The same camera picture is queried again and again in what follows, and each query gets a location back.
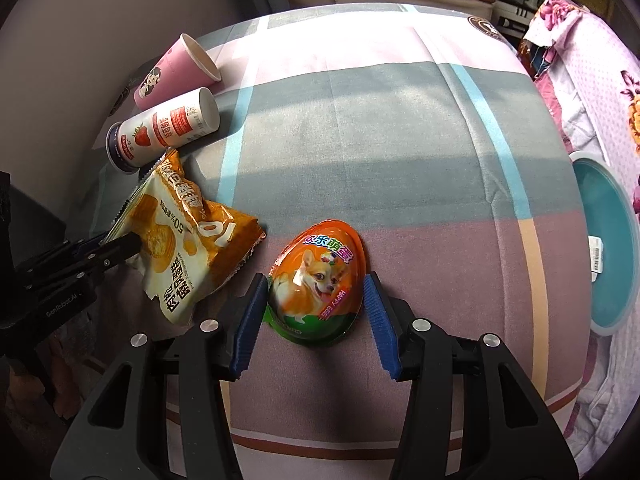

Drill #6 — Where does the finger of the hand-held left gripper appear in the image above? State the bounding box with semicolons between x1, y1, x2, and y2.
70;232;119;257
20;236;144;292

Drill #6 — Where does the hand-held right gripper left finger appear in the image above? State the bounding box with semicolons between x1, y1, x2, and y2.
50;272;271;480

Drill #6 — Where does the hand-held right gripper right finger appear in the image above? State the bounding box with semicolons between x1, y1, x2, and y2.
362;272;576;480

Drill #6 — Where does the yellow white snack bag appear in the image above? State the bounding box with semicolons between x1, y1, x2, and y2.
107;149;266;325

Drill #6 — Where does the orange dog print egg toy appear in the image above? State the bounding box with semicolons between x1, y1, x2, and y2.
262;219;371;346

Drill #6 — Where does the white strawberry print cup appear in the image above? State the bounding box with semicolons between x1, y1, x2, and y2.
106;86;221;173

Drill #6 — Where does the pink paper cup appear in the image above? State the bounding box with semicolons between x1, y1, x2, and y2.
133;33;222;111

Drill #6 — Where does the plaid tablecloth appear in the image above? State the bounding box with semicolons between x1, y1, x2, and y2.
92;4;593;480

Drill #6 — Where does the teal plastic basin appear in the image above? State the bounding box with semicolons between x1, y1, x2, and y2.
570;151;640;333

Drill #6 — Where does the pink floral blanket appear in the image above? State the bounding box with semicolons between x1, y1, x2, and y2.
515;0;640;476

